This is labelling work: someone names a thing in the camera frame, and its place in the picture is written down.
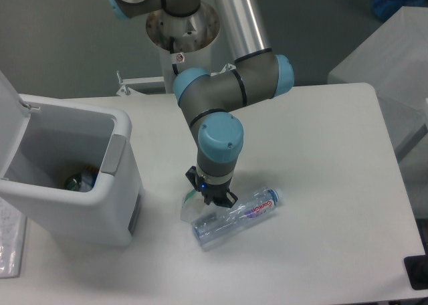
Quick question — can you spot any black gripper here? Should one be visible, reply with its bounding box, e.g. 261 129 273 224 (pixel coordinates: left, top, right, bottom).
185 166 238 208

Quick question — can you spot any white plastic bag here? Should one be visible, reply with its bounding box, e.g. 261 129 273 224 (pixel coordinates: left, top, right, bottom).
180 189 209 223

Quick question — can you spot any clear plastic water bottle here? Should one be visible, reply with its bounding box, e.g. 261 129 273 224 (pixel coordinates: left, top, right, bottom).
191 187 284 248

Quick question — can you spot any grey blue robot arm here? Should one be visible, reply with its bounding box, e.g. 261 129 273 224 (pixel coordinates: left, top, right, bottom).
109 0 294 208

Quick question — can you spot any green bottle inside can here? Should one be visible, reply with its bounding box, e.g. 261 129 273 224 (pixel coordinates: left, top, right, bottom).
64 165 99 193

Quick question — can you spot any white trash can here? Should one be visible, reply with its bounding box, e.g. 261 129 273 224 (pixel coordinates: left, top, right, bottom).
1 77 143 246

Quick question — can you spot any paper sheet in sleeve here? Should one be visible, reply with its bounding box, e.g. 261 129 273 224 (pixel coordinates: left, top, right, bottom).
1 199 27 279

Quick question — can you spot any black device at edge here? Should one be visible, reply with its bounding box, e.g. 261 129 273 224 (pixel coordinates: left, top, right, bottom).
404 255 427 290

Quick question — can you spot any white side table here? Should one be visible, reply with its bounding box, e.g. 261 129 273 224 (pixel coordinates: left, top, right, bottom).
328 7 427 219

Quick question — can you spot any white pedestal foot bracket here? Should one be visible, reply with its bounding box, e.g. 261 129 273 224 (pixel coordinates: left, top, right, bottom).
115 63 235 97

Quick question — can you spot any black cable on pedestal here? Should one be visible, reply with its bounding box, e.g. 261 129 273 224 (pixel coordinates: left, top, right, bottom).
169 35 186 94

